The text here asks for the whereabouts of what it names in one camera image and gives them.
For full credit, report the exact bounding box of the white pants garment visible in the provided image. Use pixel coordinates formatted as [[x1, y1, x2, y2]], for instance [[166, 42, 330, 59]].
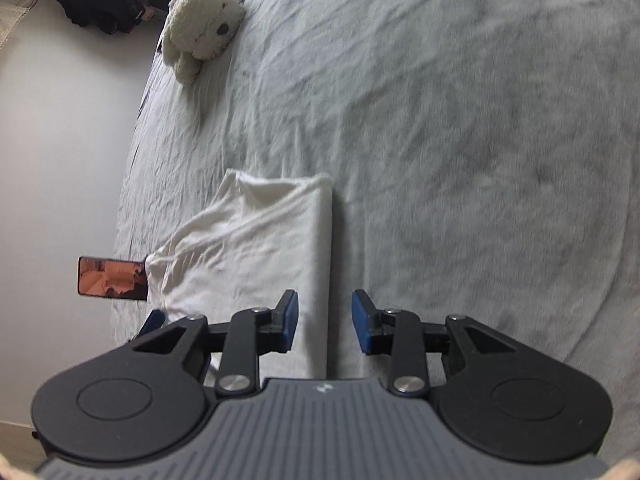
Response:
[[145, 170, 332, 379]]

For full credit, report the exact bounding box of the smartphone on stand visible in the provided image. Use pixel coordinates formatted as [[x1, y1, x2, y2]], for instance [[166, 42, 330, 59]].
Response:
[[76, 256, 149, 301]]

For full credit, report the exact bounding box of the grey bed sheet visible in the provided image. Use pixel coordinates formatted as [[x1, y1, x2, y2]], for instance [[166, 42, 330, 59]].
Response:
[[106, 0, 640, 461]]

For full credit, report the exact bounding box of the white plush dog toy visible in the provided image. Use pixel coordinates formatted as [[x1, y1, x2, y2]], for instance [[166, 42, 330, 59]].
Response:
[[160, 0, 245, 87]]

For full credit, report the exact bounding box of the white paper wall poster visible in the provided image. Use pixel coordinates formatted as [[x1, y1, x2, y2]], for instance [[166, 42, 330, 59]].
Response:
[[0, 0, 39, 48]]

